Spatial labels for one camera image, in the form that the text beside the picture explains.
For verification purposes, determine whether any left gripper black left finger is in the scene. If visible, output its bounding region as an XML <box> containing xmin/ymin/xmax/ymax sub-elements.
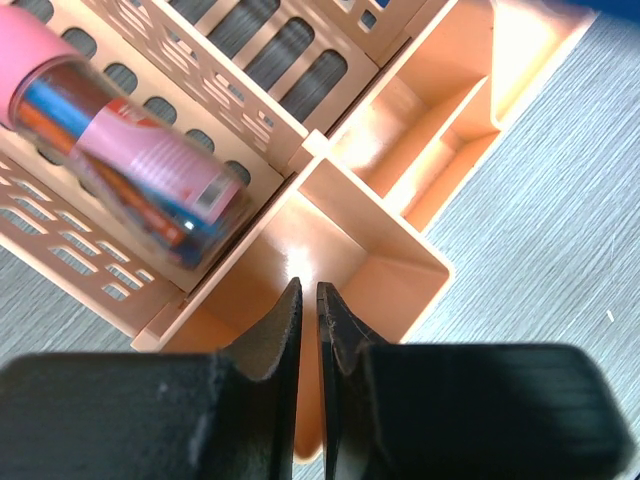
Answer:
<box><xmin>217</xmin><ymin>278</ymin><xmax>303</xmax><ymax>479</ymax></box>

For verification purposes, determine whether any orange desk file organizer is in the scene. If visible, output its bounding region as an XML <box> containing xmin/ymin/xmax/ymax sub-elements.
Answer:
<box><xmin>0</xmin><ymin>0</ymin><xmax>601</xmax><ymax>461</ymax></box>

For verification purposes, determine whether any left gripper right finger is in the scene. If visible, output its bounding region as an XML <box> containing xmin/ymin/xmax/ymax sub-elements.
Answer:
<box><xmin>316</xmin><ymin>282</ymin><xmax>400</xmax><ymax>479</ymax></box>

